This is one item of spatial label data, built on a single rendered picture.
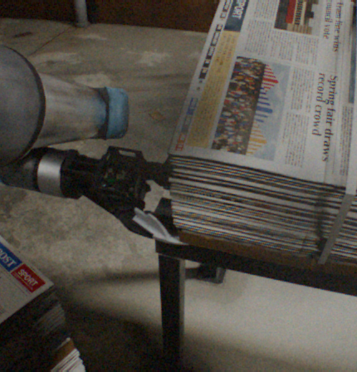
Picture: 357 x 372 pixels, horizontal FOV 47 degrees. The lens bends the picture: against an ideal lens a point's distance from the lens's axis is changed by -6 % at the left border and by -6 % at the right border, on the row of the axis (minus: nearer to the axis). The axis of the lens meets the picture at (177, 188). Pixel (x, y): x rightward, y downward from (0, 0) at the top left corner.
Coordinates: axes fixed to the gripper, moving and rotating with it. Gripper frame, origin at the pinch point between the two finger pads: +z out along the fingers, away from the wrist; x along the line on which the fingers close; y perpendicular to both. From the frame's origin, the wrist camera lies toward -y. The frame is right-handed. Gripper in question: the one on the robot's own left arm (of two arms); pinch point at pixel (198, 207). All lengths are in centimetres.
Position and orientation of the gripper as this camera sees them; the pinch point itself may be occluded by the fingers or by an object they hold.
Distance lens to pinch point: 64.6
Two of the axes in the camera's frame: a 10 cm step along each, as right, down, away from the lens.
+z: 9.6, 1.9, -2.2
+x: 2.7, -8.5, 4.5
